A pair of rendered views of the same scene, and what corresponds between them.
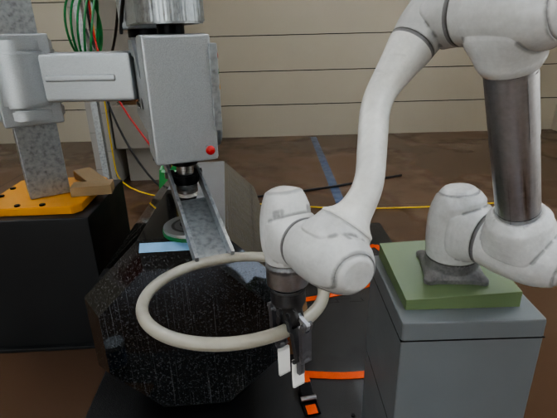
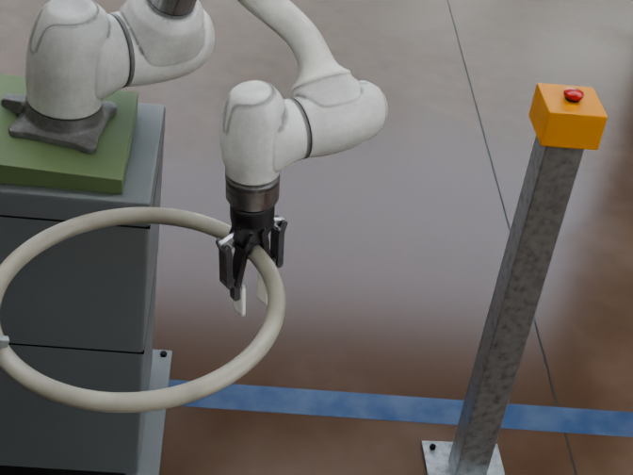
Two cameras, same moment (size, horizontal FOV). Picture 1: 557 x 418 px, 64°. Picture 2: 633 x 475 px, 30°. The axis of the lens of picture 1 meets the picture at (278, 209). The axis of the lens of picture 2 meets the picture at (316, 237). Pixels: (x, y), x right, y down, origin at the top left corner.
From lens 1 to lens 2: 1.94 m
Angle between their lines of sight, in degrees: 82
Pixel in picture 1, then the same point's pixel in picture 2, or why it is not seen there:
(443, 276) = (94, 131)
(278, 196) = (276, 97)
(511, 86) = not seen: outside the picture
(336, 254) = (380, 99)
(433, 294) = (117, 155)
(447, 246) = (100, 88)
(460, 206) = (103, 27)
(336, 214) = (343, 72)
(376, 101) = not seen: outside the picture
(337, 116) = not seen: outside the picture
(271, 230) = (287, 137)
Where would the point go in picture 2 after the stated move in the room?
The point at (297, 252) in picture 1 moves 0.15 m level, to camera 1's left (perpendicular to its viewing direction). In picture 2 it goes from (346, 126) to (349, 177)
